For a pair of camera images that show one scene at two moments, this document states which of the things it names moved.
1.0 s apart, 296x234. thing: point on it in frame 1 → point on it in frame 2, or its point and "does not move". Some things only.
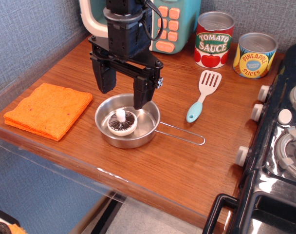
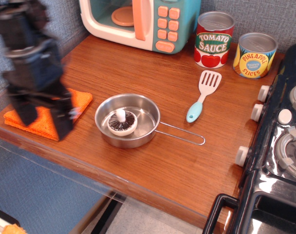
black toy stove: [271, 200] does not move
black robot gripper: [127, 46] → [37, 68]
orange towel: [49, 111] does not move
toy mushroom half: [121, 122] does not move
